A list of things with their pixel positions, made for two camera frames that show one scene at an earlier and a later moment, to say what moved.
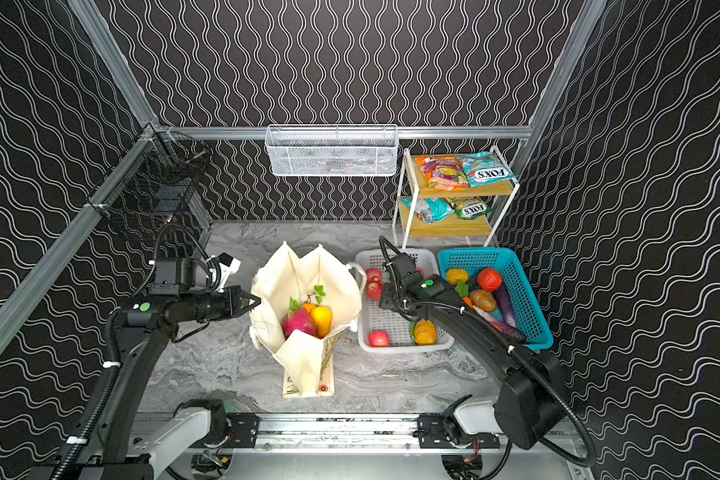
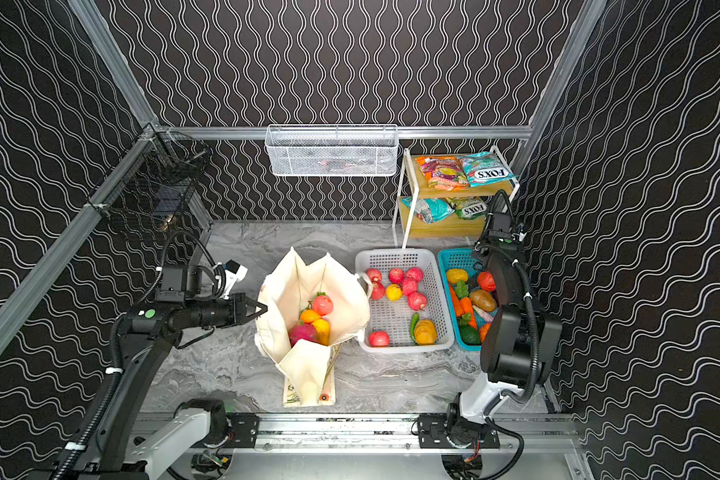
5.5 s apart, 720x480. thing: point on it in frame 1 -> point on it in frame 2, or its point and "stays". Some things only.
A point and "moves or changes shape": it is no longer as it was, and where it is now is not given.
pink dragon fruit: (298, 318) moves or changes shape
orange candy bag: (443, 172) stays
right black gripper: (400, 267) -> (501, 222)
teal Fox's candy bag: (484, 168) stays
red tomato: (489, 279) stays
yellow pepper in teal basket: (456, 274) stays
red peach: (373, 275) stays
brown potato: (482, 300) stays
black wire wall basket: (158, 179) stays
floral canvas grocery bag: (308, 362) moves or changes shape
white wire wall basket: (331, 150) stays
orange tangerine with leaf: (314, 298) -> (308, 316)
